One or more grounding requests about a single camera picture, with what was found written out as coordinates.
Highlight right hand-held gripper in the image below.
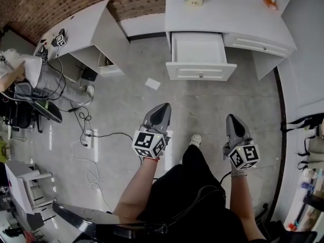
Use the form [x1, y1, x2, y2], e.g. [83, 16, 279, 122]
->
[222, 113, 261, 171]

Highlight white desk drawer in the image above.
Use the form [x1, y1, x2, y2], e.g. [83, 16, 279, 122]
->
[166, 31, 238, 82]

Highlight white power strip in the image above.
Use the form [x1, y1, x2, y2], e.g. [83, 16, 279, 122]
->
[84, 129, 95, 149]

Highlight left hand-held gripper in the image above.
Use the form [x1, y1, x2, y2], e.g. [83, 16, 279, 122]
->
[132, 102, 172, 159]

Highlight black box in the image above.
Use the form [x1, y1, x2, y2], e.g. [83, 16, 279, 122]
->
[80, 66, 98, 82]

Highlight person's white shoe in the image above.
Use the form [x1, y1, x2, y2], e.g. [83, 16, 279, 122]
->
[189, 134, 203, 147]

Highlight white paper sheet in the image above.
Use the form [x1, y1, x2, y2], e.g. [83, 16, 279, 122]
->
[144, 77, 161, 91]

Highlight white floor cable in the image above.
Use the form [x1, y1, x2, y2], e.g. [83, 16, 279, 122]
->
[71, 138, 113, 214]

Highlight person's black clothed legs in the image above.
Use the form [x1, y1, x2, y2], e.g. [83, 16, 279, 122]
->
[136, 144, 255, 243]

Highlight black floor cable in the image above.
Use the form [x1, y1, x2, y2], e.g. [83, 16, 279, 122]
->
[45, 47, 142, 167]

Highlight person's left forearm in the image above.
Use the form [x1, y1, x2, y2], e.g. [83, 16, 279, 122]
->
[112, 157, 161, 224]

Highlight black office chair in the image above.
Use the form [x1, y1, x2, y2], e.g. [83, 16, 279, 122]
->
[0, 82, 63, 134]

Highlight person's right forearm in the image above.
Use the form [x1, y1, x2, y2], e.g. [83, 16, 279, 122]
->
[229, 170, 267, 242]

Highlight cluttered white shelf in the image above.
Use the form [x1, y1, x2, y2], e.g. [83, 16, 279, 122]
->
[283, 166, 324, 234]

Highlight spare hand-held gripper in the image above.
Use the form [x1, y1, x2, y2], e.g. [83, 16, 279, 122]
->
[34, 44, 49, 63]
[51, 28, 68, 47]

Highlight grey wristband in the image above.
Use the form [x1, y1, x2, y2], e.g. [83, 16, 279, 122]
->
[230, 170, 248, 179]

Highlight closed white drawer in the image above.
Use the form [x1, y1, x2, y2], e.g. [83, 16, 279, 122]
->
[223, 33, 292, 58]

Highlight black strapped bag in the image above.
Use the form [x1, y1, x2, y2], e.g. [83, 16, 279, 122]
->
[280, 112, 324, 172]

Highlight orange packet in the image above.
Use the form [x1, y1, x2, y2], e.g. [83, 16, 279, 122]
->
[262, 0, 280, 11]

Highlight plain white side desk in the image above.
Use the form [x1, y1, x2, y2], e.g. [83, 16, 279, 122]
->
[33, 0, 131, 84]

